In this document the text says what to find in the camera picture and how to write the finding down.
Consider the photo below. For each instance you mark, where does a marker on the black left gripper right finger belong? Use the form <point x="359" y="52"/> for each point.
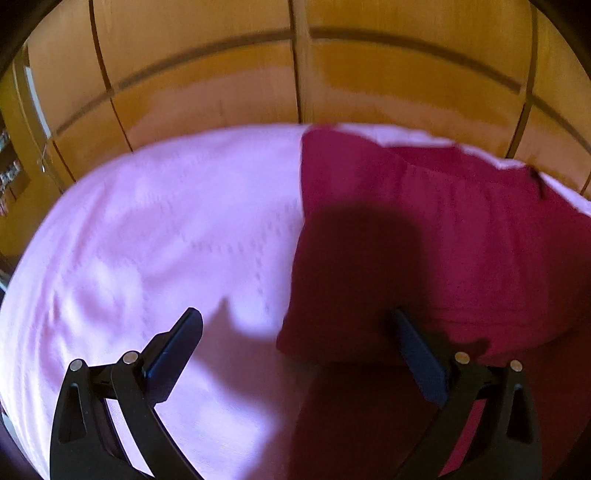
<point x="506" y="443"/>

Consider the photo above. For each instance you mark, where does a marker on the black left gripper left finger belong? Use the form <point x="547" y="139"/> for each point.
<point x="84" y="442"/>

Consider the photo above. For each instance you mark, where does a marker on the dark red small garment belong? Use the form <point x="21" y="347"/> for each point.
<point x="492" y="262"/>

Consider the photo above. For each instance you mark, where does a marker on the pink quilted bedspread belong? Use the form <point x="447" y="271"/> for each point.
<point x="209" y="221"/>

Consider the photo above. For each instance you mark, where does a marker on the wooden shelf with items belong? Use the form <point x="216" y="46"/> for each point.
<point x="14" y="180"/>

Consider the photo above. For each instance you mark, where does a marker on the wooden panelled wardrobe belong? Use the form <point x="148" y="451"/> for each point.
<point x="109" y="77"/>

